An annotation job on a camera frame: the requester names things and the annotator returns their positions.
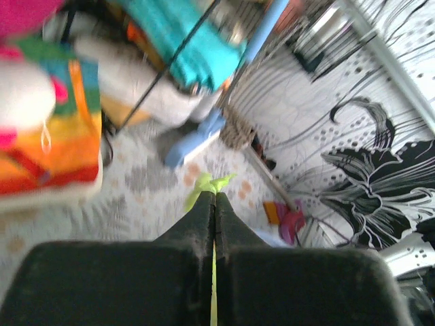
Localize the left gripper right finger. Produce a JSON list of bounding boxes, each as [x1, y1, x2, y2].
[[215, 193, 412, 325]]

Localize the green plastic trash bag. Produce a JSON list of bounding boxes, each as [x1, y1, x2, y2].
[[184, 173, 236, 326]]

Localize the blue floor sweeper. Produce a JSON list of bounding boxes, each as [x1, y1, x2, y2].
[[164, 1, 287, 168]]

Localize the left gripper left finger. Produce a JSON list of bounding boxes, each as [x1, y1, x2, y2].
[[1, 192, 215, 325]]

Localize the black metal shelf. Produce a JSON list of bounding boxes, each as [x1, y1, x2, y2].
[[99, 1, 222, 133]]

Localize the metal rod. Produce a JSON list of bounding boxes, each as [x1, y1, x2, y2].
[[244, 147, 297, 211]]

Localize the pink white plush toy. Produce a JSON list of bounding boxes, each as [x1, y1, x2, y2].
[[1, 45, 69, 149]]

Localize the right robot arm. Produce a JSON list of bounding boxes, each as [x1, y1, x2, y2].
[[379, 232, 434, 277]]

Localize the rainbow striped cloth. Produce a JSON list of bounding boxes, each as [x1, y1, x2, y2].
[[1, 37, 102, 201]]

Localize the teal folded cloth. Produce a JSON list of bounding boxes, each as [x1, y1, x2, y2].
[[117, 0, 247, 92]]

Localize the magenta cloth bag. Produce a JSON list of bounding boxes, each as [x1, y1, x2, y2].
[[1, 0, 64, 39]]

